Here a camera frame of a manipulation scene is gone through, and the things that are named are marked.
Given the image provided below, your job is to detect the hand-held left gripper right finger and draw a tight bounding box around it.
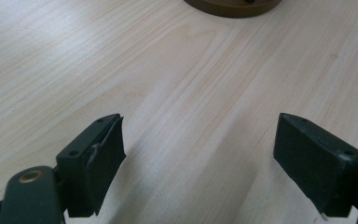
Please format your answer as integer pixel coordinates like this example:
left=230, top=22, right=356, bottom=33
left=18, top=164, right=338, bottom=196
left=272, top=112, right=358, bottom=218

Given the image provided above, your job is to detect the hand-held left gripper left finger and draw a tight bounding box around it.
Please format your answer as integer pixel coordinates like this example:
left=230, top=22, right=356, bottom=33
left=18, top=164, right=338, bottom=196
left=55, top=113, right=127, bottom=218

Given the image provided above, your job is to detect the black wire cup holder brown base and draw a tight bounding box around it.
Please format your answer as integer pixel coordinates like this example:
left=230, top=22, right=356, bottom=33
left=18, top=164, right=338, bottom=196
left=184, top=0, right=283, bottom=19

